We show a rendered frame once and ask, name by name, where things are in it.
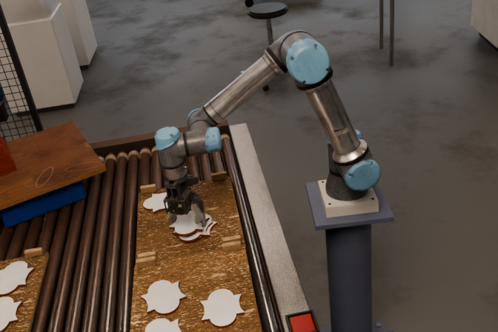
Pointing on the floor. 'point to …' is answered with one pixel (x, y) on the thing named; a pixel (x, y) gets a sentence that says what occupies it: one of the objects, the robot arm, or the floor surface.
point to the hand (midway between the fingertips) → (189, 221)
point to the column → (350, 263)
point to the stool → (276, 9)
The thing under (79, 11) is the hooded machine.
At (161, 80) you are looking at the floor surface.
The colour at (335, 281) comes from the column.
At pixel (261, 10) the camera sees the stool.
